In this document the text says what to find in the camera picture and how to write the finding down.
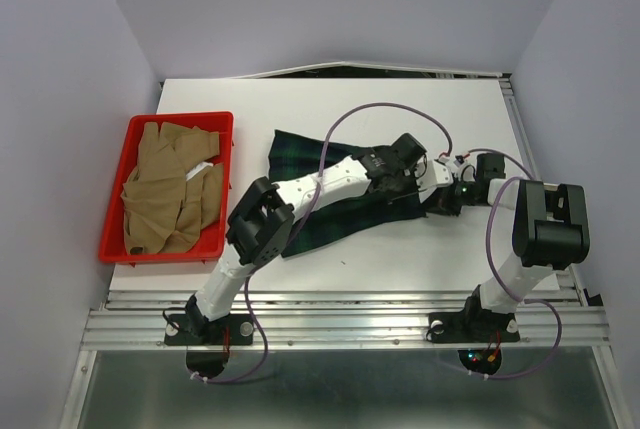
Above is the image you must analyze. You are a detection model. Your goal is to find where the green plaid pleated skirt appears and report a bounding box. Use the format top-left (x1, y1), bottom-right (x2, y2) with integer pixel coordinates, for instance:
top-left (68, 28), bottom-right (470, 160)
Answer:
top-left (268, 130), bottom-right (426, 258)

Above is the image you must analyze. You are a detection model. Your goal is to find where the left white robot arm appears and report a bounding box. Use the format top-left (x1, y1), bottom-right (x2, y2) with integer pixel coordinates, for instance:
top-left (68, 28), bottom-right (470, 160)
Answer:
top-left (185, 133), bottom-right (426, 343)

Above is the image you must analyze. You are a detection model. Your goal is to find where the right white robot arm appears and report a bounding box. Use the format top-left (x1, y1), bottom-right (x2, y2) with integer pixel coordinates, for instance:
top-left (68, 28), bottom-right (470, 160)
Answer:
top-left (423, 148), bottom-right (590, 343)

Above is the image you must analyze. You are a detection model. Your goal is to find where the red plastic bin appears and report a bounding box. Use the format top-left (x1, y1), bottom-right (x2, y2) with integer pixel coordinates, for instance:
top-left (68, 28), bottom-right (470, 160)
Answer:
top-left (98, 111), bottom-right (234, 266)

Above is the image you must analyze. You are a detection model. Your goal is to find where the tan beige skirt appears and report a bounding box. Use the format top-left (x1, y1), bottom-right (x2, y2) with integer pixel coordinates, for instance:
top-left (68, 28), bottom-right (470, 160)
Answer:
top-left (121, 122), bottom-right (224, 255)

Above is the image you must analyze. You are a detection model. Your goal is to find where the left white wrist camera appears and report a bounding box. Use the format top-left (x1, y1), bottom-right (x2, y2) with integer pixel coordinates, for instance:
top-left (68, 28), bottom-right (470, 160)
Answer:
top-left (414, 160), bottom-right (454, 192)

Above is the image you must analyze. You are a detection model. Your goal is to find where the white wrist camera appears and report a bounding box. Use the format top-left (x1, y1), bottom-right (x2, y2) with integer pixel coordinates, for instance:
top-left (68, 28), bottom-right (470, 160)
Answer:
top-left (414, 160), bottom-right (454, 192)
top-left (451, 152), bottom-right (476, 182)

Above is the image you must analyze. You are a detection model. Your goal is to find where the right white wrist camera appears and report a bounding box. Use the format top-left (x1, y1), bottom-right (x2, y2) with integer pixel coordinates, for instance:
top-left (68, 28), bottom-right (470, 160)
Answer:
top-left (451, 152), bottom-right (476, 182)

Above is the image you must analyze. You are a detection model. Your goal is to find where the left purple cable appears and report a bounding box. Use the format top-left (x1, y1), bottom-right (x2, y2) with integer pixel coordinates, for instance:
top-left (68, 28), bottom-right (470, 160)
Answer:
top-left (189, 102), bottom-right (455, 384)

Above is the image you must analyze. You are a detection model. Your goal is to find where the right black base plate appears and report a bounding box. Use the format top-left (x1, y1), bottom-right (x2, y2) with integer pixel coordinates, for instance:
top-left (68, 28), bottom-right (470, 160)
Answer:
top-left (425, 310), bottom-right (520, 376)

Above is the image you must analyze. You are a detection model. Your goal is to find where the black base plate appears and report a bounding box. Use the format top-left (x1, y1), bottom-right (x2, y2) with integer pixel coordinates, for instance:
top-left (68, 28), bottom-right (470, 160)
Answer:
top-left (162, 312), bottom-right (256, 385)
top-left (425, 310), bottom-right (520, 376)

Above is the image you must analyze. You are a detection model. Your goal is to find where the aluminium front rail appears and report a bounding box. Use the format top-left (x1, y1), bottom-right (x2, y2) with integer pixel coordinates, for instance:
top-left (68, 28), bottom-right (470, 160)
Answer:
top-left (81, 289), bottom-right (610, 351)

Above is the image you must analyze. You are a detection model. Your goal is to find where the aluminium rail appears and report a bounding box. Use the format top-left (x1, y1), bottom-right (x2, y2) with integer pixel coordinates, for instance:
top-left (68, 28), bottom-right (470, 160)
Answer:
top-left (81, 289), bottom-right (610, 351)
top-left (497, 72), bottom-right (606, 308)

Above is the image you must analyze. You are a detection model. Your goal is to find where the aluminium right side rail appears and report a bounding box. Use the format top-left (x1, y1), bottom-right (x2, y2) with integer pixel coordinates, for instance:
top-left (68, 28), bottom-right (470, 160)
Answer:
top-left (497, 72), bottom-right (606, 308)

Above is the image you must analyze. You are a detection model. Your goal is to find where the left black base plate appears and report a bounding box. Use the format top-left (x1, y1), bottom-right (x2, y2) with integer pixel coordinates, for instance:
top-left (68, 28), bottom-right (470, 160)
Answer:
top-left (162, 312), bottom-right (256, 385)

